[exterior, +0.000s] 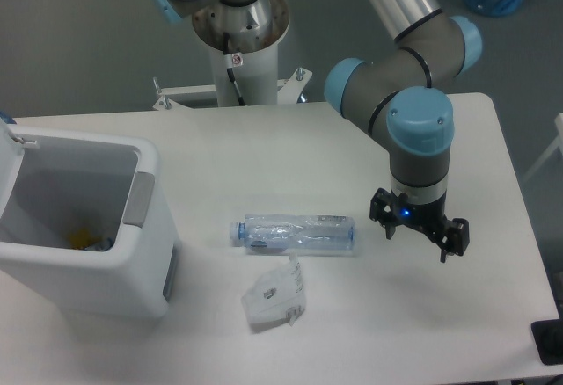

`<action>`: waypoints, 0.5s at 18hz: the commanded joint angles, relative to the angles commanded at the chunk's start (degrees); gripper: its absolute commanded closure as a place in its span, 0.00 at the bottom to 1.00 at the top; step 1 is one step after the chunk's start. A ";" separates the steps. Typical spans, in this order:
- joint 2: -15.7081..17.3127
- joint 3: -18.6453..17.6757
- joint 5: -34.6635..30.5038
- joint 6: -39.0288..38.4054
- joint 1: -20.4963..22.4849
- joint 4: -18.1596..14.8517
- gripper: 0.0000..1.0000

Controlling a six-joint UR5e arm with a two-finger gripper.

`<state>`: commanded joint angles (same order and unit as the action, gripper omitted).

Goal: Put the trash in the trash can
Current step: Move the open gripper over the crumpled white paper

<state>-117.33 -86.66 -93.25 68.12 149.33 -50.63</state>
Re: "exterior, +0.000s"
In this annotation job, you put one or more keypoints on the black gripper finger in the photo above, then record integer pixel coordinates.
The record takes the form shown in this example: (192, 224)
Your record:
(454, 238)
(382, 209)

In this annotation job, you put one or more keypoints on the white frame at right edge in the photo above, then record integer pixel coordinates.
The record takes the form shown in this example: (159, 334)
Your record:
(554, 146)

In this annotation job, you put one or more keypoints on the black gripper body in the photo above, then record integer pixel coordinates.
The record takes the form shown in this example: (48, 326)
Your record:
(429, 218)

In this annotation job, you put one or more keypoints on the black box at table edge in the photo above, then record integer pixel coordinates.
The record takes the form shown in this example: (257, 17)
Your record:
(548, 338)

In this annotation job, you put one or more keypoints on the clear plastic water bottle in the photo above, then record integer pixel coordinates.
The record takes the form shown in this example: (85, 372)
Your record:
(277, 234)

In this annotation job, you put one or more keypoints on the yellow trash in can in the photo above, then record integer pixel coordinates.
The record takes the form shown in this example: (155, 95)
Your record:
(82, 238)

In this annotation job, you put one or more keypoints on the white trash can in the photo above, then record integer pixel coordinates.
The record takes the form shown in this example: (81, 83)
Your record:
(55, 181)

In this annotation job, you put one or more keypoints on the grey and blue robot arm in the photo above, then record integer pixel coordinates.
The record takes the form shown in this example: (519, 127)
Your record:
(396, 103)

